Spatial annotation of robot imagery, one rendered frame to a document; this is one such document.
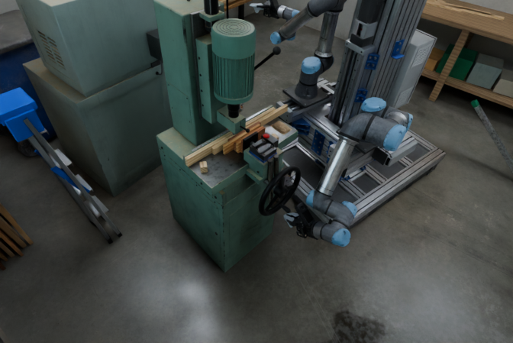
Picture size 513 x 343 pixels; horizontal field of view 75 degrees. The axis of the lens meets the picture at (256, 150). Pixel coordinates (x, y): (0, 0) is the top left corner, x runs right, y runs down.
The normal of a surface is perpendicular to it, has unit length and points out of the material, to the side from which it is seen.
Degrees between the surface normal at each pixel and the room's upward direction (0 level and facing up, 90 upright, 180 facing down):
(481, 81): 90
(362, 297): 0
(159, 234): 0
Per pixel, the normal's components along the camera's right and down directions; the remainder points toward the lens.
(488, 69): -0.52, 0.58
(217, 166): 0.05, -0.72
